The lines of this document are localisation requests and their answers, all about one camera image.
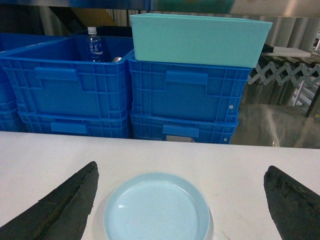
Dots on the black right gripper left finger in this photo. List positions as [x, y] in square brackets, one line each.
[60, 215]

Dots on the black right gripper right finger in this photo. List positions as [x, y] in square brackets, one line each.
[294, 208]

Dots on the light blue round tray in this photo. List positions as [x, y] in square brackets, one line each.
[157, 206]

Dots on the lower middle blue crate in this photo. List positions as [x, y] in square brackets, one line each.
[78, 126]

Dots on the lower far left crate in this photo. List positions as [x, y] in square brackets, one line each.
[10, 120]

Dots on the lower right blue crate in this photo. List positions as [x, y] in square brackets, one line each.
[163, 128]

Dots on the expandable roller conveyor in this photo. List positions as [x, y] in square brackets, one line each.
[284, 81]

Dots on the blue crate with bottle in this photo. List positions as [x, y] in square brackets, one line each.
[55, 78]

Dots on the blue crate under teal bin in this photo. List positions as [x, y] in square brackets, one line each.
[205, 93]

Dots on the clear water bottle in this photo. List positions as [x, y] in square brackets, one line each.
[94, 46]

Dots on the far left blue crate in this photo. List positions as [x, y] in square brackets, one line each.
[11, 42]

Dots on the teal plastic bin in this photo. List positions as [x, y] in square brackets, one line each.
[201, 40]

